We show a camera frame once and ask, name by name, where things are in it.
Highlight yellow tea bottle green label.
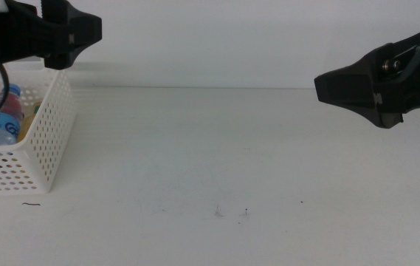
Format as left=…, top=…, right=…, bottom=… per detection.
left=16, top=101, right=43, bottom=143

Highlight white perforated plastic basket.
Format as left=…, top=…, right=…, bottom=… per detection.
left=0, top=61, right=77, bottom=196

